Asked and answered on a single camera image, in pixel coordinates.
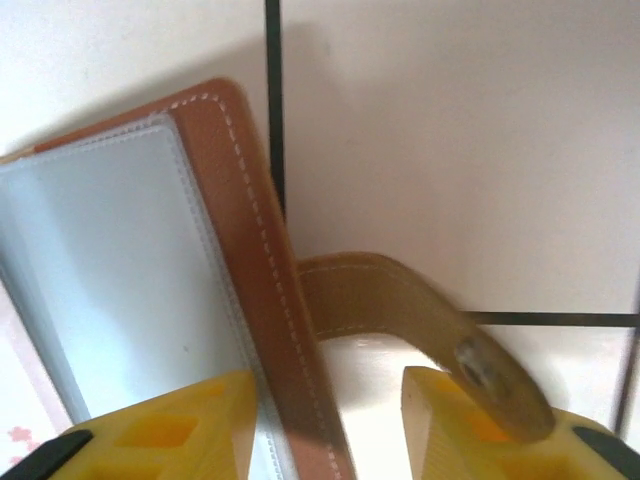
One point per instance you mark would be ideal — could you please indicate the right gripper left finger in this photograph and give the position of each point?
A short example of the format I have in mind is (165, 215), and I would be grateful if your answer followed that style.
(175, 450)

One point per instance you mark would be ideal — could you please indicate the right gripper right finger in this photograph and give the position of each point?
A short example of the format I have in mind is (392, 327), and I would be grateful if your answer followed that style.
(450, 450)

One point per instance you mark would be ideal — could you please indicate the white card with pink blossoms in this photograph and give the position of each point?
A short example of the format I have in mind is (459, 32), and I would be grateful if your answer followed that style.
(25, 390)

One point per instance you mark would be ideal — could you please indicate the brown leather card holder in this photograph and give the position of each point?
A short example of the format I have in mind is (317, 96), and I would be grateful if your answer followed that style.
(240, 200)

